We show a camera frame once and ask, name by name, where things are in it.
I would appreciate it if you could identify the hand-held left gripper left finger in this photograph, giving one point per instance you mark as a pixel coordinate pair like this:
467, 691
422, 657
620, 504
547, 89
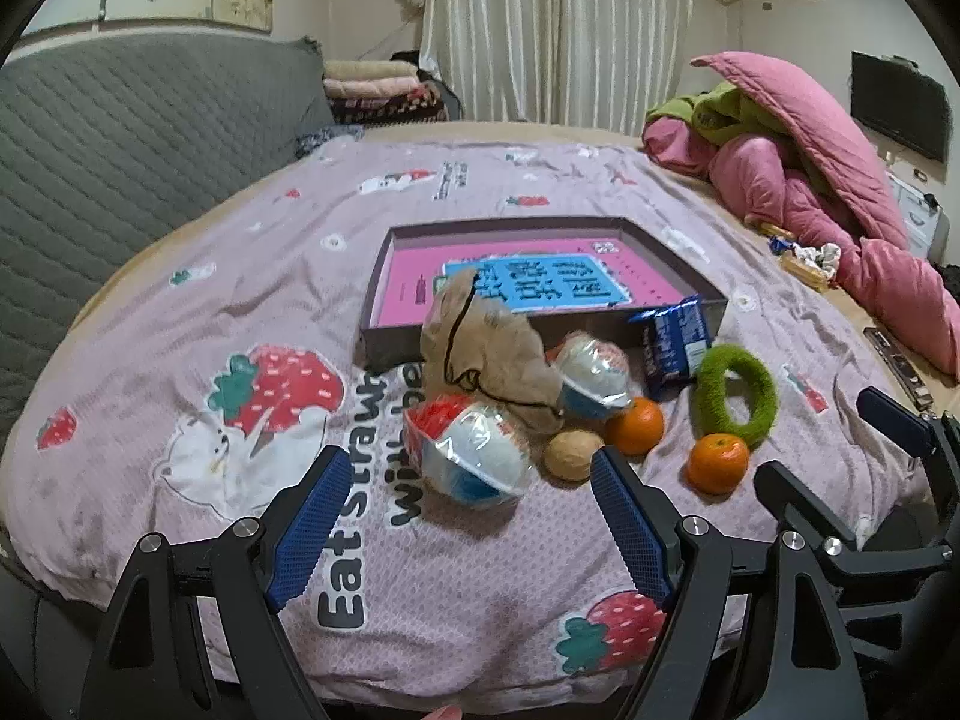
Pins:
311, 532

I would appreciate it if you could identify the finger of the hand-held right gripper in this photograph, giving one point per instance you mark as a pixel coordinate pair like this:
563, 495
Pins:
892, 420
795, 495

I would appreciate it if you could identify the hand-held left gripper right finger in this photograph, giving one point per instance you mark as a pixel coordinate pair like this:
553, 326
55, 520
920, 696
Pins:
626, 525

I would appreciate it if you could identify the orange mandarin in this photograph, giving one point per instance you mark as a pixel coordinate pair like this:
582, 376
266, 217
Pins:
635, 426
718, 465

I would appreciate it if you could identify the walnut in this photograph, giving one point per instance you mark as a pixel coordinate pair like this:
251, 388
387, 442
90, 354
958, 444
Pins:
574, 456

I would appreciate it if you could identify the toy egg capsule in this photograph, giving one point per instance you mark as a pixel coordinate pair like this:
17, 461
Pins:
592, 375
472, 450

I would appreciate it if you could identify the blue snack packet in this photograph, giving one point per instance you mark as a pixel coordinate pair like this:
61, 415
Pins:
675, 349

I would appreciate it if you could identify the grey cardboard box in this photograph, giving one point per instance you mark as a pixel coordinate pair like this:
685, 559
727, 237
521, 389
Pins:
386, 349

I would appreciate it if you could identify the person's left hand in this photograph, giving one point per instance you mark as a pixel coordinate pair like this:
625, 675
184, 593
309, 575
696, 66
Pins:
450, 713

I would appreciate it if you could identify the dark remote control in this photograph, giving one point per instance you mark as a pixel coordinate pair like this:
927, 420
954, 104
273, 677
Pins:
900, 369

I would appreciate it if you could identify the small basket with wrappers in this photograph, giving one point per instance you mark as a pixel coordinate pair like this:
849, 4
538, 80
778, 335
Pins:
814, 266

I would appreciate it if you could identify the white drawer cabinet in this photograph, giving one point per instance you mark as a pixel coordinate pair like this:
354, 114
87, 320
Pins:
919, 214

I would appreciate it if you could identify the blue candy wrapper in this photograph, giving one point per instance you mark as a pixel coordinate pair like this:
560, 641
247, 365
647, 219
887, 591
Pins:
780, 244

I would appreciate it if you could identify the pink strawberry printed blanket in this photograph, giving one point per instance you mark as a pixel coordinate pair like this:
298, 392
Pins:
225, 277

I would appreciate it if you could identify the pink book with blue label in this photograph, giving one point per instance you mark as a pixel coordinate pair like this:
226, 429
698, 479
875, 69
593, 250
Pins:
409, 277

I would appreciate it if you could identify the pink quilt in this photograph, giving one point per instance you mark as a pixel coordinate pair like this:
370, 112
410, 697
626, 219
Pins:
810, 135

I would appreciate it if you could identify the green blanket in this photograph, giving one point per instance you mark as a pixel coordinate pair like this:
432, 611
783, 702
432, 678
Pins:
709, 114

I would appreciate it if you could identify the blue grey patterned cloth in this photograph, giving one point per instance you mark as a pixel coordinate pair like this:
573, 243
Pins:
326, 141

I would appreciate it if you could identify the dark patterned folded blanket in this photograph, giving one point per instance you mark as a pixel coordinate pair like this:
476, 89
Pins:
390, 109

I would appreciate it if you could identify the grey quilted headboard cover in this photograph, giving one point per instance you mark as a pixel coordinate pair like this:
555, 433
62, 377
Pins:
112, 142

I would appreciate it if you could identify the pink folded blanket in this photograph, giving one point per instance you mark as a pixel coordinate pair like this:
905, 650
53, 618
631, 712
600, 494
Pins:
371, 87

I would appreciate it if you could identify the beige folded blanket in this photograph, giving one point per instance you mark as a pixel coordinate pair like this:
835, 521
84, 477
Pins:
367, 69

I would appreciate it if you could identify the white curtain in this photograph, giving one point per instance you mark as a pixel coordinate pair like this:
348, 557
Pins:
555, 30

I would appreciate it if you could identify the black wall television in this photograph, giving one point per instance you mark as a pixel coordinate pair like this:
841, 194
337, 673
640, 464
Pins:
900, 105

